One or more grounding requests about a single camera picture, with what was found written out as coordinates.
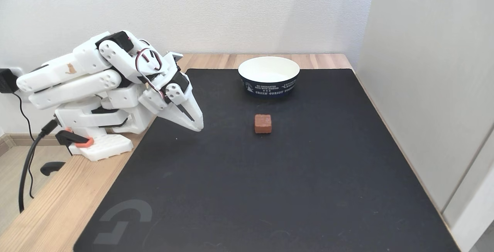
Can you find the brown cube toy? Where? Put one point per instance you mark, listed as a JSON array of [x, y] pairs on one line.
[[263, 124]]

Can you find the navy and white paper bowl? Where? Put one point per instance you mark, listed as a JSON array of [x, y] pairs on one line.
[[269, 78]]

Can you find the black and orange table clamp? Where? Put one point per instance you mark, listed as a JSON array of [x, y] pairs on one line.
[[75, 139]]

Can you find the black desk mat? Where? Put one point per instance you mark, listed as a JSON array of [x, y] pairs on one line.
[[270, 182]]

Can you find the black power adapter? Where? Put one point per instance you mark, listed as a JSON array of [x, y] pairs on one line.
[[7, 81]]

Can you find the white cabinet door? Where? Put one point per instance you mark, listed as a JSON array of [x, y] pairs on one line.
[[432, 90]]

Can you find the white wall outlet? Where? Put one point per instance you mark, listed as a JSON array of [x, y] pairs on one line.
[[17, 70]]

